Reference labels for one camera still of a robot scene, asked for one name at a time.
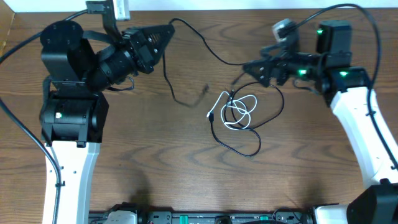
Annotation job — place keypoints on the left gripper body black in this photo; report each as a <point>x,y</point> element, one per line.
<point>142,51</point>

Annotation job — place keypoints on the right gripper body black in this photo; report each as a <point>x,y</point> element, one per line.
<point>300,66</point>

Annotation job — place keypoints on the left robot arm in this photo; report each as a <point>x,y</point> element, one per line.
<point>82,65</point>

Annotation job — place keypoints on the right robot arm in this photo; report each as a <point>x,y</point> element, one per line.
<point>347,92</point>

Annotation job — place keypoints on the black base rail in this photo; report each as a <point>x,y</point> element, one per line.
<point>133,213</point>

